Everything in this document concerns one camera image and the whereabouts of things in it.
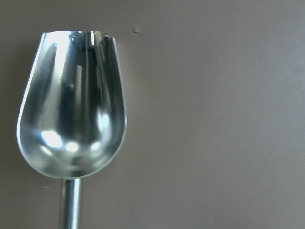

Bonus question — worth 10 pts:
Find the steel ice scoop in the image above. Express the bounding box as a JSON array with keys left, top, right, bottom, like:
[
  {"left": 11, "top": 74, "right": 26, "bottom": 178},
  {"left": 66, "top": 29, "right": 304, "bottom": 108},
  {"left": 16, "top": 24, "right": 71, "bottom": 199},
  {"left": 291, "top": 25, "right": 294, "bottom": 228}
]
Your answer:
[{"left": 16, "top": 31, "right": 127, "bottom": 229}]

